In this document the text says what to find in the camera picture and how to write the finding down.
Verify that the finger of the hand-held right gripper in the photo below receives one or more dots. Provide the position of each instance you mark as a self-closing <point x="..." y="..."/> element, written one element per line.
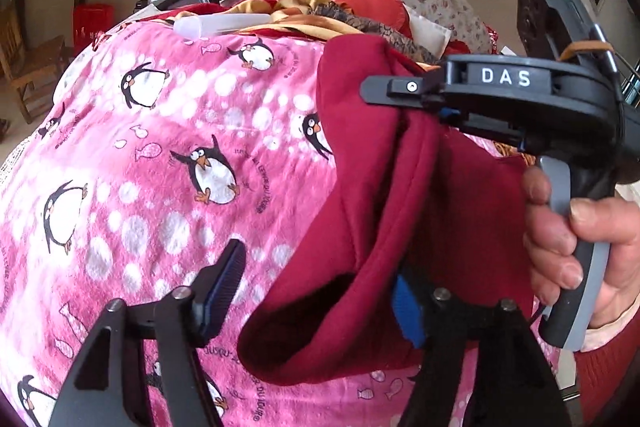
<point x="400" y="87"/>
<point x="450" y="114"/>

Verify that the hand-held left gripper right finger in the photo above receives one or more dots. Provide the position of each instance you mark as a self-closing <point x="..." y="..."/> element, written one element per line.
<point x="407" y="312"/>

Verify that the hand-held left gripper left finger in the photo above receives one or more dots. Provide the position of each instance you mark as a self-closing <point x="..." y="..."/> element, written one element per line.
<point x="222" y="292"/>

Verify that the dark red sweater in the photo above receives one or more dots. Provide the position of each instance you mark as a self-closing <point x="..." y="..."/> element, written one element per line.
<point x="360" y="207"/>

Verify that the person's right forearm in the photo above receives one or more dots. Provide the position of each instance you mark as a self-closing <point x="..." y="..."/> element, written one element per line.
<point x="605" y="372"/>

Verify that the person's right hand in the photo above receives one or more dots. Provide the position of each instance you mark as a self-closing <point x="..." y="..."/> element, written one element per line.
<point x="625" y="247"/>

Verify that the white pillow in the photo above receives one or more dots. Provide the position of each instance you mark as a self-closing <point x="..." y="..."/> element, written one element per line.
<point x="430" y="34"/>

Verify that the brown patterned cloth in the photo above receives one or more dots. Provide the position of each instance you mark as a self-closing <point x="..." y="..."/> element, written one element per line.
<point x="370" y="24"/>

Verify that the orange yellow patterned blanket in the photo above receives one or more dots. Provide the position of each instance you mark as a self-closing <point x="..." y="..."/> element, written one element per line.
<point x="295" y="7"/>

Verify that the pink penguin print blanket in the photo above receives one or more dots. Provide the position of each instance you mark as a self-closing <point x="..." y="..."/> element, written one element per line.
<point x="150" y="157"/>

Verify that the white plastic tube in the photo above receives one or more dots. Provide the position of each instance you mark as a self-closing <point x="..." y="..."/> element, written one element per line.
<point x="220" y="24"/>

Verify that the red bin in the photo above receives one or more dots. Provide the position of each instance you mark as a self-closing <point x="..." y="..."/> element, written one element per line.
<point x="92" y="27"/>

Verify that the wooden chair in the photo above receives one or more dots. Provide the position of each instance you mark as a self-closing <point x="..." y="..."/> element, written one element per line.
<point x="35" y="62"/>

